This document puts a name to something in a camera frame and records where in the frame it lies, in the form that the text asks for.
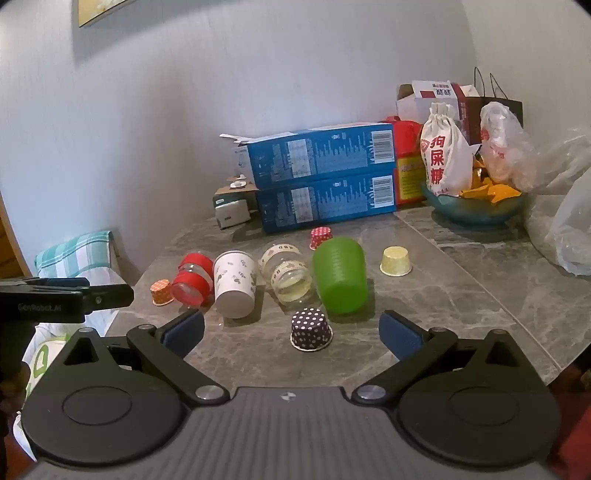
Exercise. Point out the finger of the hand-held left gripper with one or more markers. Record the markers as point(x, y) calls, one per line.
point(111, 295)

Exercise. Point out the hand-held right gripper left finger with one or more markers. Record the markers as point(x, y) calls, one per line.
point(183, 331)

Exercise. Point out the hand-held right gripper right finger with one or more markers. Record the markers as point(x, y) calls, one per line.
point(400, 337)

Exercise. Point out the green plastic cup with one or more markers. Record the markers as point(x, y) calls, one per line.
point(340, 277)

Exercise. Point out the orange paper baking cup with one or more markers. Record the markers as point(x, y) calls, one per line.
point(161, 293)

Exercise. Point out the red plastic cup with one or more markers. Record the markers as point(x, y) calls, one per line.
point(191, 281)

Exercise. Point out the white printed paper cup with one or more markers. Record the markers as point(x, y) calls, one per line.
point(235, 284)

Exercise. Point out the yellow paper baking cup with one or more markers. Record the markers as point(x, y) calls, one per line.
point(395, 262)

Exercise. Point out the dark polka dot baking cup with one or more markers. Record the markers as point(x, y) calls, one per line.
point(311, 330)

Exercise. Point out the red polka dot baking cup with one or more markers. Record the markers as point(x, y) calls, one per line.
point(321, 238)

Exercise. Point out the white bag with green print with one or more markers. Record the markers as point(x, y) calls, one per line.
point(44, 355)

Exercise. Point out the teal striped cloth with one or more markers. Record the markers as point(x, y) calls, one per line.
point(74, 256)

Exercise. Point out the glass jar with patterned tape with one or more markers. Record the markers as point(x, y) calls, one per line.
point(286, 274)

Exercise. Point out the open brown cardboard box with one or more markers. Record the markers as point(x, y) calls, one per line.
point(233, 210)

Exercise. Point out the teal glass bowl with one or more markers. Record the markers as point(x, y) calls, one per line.
point(471, 210)

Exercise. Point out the blue cardboard box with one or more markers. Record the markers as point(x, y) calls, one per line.
point(318, 152)
point(328, 203)

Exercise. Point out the orange snack packets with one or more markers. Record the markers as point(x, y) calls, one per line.
point(496, 191)

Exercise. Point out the red yellow box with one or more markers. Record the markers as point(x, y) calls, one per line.
point(408, 157)

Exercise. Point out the red cloth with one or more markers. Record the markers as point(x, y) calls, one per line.
point(572, 424)

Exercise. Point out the clear plastic bag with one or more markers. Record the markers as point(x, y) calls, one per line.
point(503, 143)
point(561, 203)

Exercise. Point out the dark paper shopping bag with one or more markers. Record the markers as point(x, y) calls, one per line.
point(473, 115)

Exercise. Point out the red and white carton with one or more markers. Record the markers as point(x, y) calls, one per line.
point(431, 94)

